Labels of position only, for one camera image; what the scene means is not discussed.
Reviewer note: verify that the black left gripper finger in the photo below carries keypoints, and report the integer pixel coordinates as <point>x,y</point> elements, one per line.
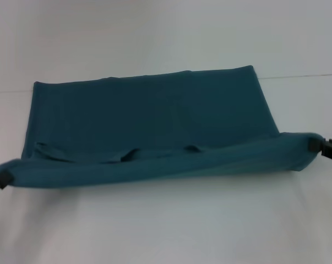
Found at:
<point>4,179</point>

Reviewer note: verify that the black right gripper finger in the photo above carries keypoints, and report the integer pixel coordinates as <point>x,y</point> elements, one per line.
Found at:
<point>315,145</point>

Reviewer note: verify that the teal t-shirt with FREE print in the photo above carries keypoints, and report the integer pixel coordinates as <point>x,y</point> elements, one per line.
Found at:
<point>154,115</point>

